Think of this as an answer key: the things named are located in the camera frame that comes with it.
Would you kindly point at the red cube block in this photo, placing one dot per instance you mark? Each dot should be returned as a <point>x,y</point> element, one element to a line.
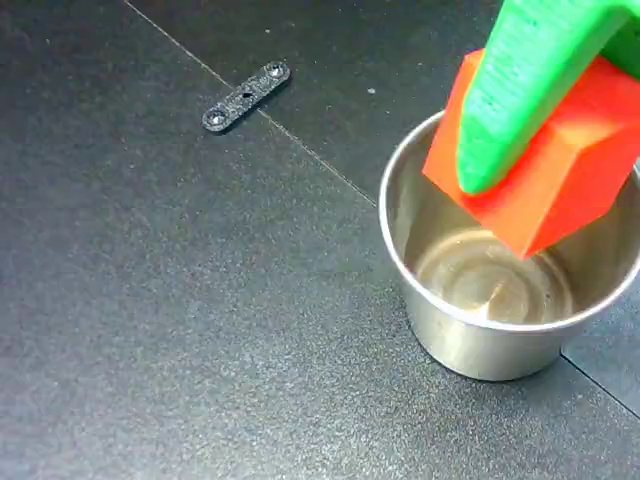
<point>565,185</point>

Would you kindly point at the stainless steel cup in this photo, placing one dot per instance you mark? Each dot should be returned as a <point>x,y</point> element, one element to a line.
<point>475,350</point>

